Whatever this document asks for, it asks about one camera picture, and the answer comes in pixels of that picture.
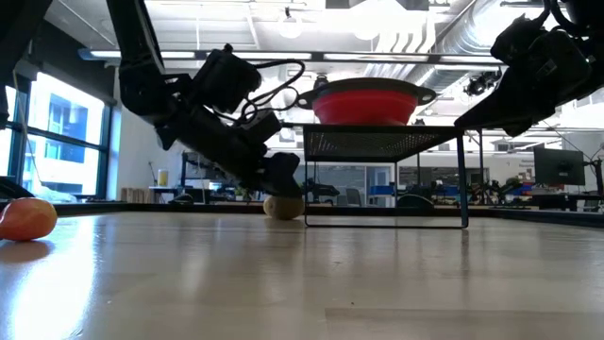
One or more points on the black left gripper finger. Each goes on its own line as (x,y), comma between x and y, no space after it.
(283,175)
(257,186)

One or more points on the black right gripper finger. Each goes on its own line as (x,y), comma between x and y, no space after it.
(524,120)
(502,103)

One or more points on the yellow lemon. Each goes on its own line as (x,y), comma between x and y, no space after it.
(267,207)

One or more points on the olive green round fruit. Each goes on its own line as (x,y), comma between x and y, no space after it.
(289,210)

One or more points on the red collapsible colander bowl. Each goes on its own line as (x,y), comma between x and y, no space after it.
(363,106)

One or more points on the orange pear-shaped fruit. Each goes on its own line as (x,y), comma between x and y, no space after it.
(26,219)

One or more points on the black background robot arm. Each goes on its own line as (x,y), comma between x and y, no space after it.
(323,190)

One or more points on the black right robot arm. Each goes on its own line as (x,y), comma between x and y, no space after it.
(590,14)

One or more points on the black ceiling track lights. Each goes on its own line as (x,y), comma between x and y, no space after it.
(481,85)

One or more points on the black computer monitor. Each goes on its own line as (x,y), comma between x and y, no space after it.
(559,165)

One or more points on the yellow container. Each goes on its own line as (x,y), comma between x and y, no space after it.
(163,178)

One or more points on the black office chair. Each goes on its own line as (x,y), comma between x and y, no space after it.
(353,196)

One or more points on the blue storage bin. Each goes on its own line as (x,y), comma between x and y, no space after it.
(381,190)

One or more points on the black perforated metal shelf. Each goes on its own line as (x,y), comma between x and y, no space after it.
(377,141)

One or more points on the wooden slat stack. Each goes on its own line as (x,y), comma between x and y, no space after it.
(133,194)

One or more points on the long ceiling light strip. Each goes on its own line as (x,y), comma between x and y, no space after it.
(377,57)

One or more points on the round ceiling lamp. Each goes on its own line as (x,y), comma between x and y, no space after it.
(290,26)

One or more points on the large window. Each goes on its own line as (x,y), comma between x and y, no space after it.
(61,137)

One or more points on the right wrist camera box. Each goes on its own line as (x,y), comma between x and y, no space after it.
(516,38)

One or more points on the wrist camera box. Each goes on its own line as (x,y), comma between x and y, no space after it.
(516,38)
(226,80)

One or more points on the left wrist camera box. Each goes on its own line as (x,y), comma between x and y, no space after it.
(226,80)

